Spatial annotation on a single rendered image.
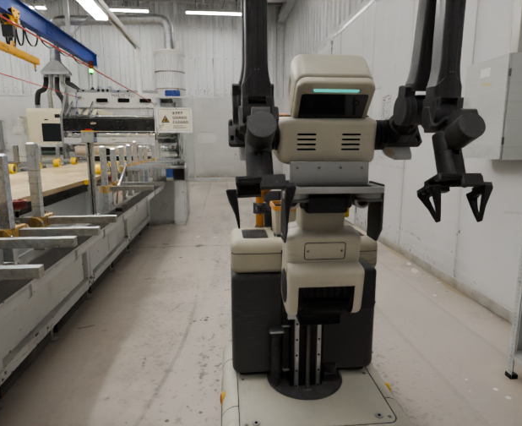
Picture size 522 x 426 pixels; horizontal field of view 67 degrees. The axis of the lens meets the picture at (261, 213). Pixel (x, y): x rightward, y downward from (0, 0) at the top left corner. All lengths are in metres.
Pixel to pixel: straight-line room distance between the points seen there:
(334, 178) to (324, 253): 0.22
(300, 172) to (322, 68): 0.27
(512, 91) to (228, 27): 10.18
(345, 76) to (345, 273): 0.53
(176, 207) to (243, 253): 4.28
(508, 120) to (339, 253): 1.77
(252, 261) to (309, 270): 0.33
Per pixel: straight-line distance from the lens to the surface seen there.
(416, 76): 1.10
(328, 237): 1.16
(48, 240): 1.42
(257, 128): 0.77
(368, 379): 1.65
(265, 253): 1.41
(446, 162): 0.96
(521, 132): 2.80
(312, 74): 1.07
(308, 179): 1.10
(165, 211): 5.80
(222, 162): 11.87
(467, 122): 0.92
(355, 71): 1.11
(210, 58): 12.10
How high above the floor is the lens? 1.15
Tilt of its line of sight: 10 degrees down
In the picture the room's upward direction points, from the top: straight up
